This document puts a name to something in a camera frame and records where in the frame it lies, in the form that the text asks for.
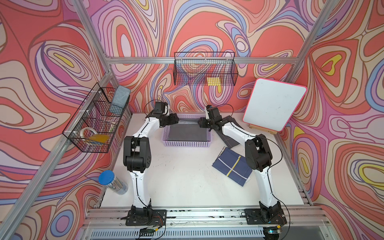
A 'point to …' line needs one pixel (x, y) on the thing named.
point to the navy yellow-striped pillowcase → (233, 165)
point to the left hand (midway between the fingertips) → (175, 119)
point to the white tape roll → (85, 128)
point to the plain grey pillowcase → (187, 129)
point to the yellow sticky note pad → (214, 81)
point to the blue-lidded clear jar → (108, 178)
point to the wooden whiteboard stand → (263, 129)
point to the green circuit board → (146, 232)
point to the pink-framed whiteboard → (271, 105)
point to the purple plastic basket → (179, 143)
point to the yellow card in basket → (101, 138)
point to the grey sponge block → (120, 99)
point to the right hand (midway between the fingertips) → (202, 124)
